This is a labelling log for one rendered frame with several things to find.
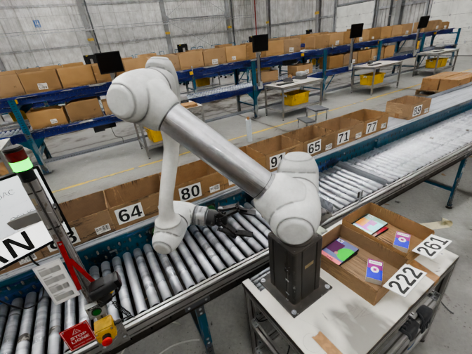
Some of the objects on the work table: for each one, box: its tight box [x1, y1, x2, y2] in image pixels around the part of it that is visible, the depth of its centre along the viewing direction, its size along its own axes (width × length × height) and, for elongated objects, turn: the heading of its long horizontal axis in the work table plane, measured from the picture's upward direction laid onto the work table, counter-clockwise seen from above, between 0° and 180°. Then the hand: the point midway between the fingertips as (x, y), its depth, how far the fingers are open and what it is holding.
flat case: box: [352, 214, 388, 235], centre depth 162 cm, size 14×19×2 cm
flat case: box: [322, 237, 359, 266], centre depth 146 cm, size 14×19×2 cm
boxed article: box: [365, 258, 384, 286], centre depth 132 cm, size 7×13×4 cm, turn 163°
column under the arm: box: [258, 231, 333, 319], centre depth 125 cm, size 26×26×33 cm
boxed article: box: [393, 231, 411, 253], centre depth 148 cm, size 7×13×4 cm, turn 156°
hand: (251, 223), depth 117 cm, fingers open, 13 cm apart
